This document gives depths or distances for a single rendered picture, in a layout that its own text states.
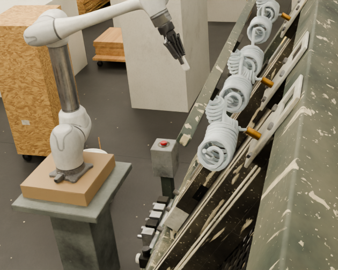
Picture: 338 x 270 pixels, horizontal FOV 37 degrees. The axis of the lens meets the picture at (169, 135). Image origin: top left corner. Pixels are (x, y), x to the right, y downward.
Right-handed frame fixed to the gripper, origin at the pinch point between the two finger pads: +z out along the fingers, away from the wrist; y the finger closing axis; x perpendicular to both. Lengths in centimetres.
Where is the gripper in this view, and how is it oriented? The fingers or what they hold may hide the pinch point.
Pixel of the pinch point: (184, 63)
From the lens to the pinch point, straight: 239.7
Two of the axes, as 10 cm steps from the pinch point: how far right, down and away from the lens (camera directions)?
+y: 4.6, -4.7, 7.5
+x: -7.6, 2.3, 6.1
